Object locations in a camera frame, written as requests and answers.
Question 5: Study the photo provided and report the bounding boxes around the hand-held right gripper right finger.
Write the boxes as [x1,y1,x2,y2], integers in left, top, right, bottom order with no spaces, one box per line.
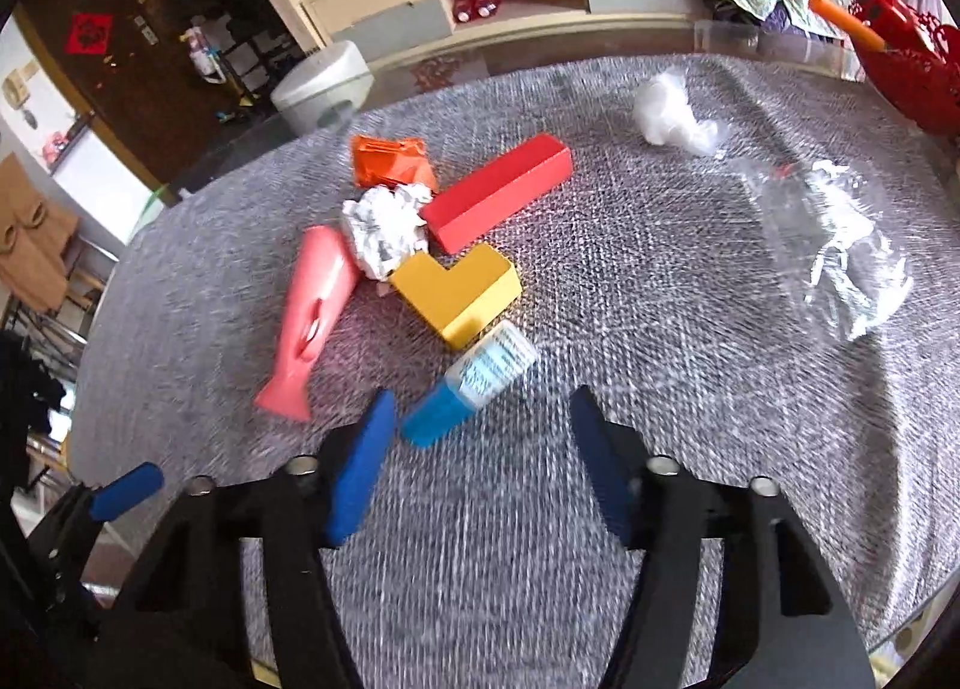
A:
[568,384,878,689]

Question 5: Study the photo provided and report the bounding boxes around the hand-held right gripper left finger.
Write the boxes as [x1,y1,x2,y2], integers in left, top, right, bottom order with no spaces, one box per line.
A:
[97,389,398,689]

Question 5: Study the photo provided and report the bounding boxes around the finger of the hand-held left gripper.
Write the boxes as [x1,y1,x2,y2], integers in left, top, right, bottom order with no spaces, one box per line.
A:
[43,462,165,549]

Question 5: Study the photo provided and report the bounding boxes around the blue glue bottle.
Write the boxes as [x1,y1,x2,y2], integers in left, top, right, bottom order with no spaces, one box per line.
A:
[401,320,540,449]

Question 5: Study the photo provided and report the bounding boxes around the pink fish-shaped toy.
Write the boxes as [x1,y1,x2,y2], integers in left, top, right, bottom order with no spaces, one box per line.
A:
[253,224,365,425]

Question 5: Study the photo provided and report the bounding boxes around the yellow angled block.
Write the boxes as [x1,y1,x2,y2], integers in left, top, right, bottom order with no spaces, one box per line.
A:
[388,243,523,352]

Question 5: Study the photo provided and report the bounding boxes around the white paper ball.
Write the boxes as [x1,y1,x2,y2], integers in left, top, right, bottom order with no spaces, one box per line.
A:
[341,183,435,282]

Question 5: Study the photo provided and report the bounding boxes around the long red block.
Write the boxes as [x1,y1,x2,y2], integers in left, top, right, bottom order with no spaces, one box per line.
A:
[420,134,575,256]

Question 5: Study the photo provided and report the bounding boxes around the crushed orange box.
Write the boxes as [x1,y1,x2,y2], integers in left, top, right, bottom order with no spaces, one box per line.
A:
[351,134,440,194]

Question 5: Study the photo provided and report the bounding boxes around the clear plastic bag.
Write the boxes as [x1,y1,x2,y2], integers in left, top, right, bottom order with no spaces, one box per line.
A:
[739,160,913,342]

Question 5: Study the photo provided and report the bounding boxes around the white plastic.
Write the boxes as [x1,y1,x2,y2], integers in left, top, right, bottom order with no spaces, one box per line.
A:
[631,73,725,158]

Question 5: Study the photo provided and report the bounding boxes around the dark hanging garment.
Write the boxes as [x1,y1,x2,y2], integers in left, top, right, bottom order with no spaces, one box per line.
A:
[0,329,73,451]

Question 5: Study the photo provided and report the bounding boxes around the grey woven table mat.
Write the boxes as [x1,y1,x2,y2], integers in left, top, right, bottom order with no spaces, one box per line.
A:
[67,52,960,667]

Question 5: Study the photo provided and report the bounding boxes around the metal chair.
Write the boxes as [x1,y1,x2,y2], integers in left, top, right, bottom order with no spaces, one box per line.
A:
[0,239,122,361]

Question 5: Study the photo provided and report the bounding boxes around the brown coat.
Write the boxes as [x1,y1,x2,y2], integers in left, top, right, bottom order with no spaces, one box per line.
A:
[0,153,80,316]

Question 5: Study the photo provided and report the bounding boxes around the white round stool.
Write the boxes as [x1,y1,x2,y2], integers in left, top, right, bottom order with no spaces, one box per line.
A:
[270,40,374,134]

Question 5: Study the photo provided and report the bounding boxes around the brown door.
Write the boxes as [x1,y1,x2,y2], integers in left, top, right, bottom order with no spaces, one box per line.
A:
[11,0,250,189]

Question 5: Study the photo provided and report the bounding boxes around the beige intercom phone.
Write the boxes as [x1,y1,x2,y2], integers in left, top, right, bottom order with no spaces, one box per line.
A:
[2,75,32,128]

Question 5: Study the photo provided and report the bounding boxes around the child scooter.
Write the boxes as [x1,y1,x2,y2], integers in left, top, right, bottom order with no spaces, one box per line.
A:
[183,22,234,88]

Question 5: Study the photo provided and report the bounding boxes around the red diamond door decoration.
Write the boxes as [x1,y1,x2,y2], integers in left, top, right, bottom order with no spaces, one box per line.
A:
[64,13,116,58]

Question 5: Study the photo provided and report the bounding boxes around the red plastic basket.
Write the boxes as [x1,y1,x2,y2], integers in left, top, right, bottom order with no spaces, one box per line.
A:
[851,0,960,137]

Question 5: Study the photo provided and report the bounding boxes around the orange tube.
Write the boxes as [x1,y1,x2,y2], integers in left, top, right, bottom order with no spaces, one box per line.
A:
[808,0,887,52]

